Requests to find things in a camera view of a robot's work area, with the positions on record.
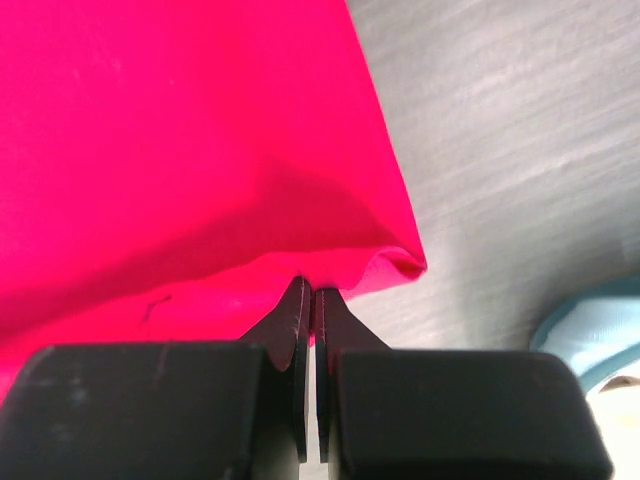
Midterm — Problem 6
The red t shirt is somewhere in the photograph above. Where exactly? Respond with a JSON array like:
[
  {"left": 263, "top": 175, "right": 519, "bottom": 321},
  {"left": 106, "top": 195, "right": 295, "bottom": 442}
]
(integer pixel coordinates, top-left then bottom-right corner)
[{"left": 1, "top": 1, "right": 426, "bottom": 376}]

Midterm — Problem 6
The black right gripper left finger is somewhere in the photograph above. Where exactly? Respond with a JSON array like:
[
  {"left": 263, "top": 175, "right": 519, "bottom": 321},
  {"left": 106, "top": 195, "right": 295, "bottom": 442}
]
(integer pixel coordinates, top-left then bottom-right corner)
[{"left": 1, "top": 277, "right": 311, "bottom": 479}]

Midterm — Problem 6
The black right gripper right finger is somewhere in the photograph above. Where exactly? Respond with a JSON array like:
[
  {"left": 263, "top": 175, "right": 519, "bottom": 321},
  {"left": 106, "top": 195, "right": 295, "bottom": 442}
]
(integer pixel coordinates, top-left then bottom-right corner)
[{"left": 313, "top": 289, "right": 613, "bottom": 479}]

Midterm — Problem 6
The blue plastic basket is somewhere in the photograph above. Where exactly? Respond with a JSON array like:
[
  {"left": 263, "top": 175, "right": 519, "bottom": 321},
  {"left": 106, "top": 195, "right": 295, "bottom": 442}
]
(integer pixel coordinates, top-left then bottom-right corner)
[{"left": 529, "top": 275, "right": 639, "bottom": 394}]

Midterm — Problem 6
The crumpled white t shirt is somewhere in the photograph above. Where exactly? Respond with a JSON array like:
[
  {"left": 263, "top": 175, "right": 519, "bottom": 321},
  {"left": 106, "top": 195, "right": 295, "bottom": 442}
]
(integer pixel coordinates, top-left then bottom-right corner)
[{"left": 587, "top": 376, "right": 640, "bottom": 480}]

